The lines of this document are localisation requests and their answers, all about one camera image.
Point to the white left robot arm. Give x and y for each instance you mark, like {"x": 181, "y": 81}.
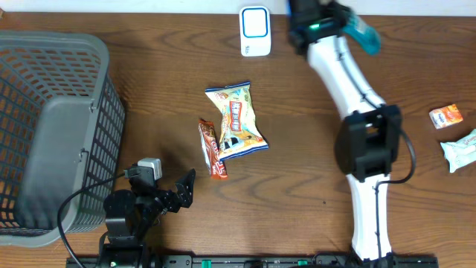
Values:
{"x": 131, "y": 213}

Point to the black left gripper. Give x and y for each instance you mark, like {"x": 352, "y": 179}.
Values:
{"x": 184, "y": 196}

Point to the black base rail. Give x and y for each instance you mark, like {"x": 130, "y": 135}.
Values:
{"x": 319, "y": 260}

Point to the red brown snack bar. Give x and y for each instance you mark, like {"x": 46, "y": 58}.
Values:
{"x": 210, "y": 149}

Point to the grey plastic basket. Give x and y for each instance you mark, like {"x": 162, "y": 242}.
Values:
{"x": 61, "y": 127}

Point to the orange small box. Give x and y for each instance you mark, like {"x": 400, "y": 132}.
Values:
{"x": 445, "y": 116}

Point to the yellow wet wipes bag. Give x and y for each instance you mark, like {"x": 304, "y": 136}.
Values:
{"x": 239, "y": 135}

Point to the blue mouthwash bottle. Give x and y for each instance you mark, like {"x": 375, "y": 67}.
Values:
{"x": 366, "y": 36}

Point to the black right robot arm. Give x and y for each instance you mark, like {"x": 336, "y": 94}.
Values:
{"x": 368, "y": 139}

